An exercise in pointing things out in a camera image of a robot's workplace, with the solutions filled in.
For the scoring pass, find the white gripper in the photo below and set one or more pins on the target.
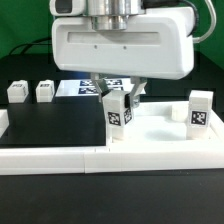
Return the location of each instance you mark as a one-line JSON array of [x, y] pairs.
[[156, 44]]

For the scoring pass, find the white square table top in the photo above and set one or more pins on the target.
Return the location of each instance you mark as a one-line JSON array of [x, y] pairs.
[[166, 122]]

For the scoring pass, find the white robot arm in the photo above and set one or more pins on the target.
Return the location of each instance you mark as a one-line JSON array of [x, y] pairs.
[[113, 15]]

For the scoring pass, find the white sheet with tags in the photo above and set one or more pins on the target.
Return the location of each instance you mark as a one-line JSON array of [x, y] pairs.
[[85, 87]]

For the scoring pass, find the white U-shaped fence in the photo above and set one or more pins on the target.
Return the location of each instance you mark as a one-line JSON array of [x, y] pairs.
[[115, 157]]

